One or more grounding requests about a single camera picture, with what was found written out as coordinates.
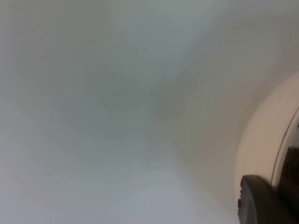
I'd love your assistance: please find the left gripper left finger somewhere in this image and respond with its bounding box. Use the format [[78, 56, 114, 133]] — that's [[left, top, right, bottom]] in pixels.
[[237, 175, 285, 224]]

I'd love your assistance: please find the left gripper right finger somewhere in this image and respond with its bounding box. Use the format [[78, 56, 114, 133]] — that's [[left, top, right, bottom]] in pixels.
[[278, 144, 299, 224]]

